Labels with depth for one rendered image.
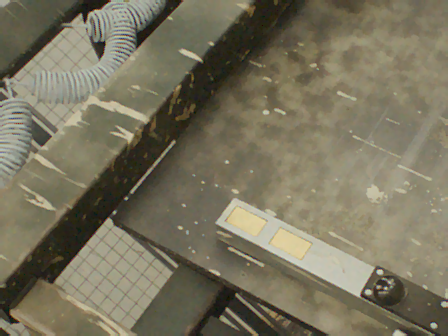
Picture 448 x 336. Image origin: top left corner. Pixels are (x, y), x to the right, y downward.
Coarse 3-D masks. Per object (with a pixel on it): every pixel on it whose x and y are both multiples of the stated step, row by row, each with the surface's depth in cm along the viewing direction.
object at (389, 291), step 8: (376, 280) 84; (384, 280) 83; (392, 280) 83; (400, 280) 83; (376, 288) 83; (384, 288) 82; (392, 288) 82; (400, 288) 82; (376, 296) 83; (384, 296) 82; (392, 296) 82; (400, 296) 82; (384, 304) 83; (392, 304) 83
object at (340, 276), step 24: (264, 216) 101; (240, 240) 101; (264, 240) 99; (312, 240) 99; (288, 264) 98; (312, 264) 97; (336, 264) 97; (360, 264) 97; (336, 288) 96; (360, 288) 95; (360, 312) 98; (384, 312) 94
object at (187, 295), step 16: (176, 272) 105; (192, 272) 105; (176, 288) 104; (192, 288) 104; (208, 288) 104; (224, 288) 105; (160, 304) 102; (176, 304) 102; (192, 304) 102; (208, 304) 103; (224, 304) 108; (144, 320) 101; (160, 320) 101; (176, 320) 101; (192, 320) 101; (208, 320) 103
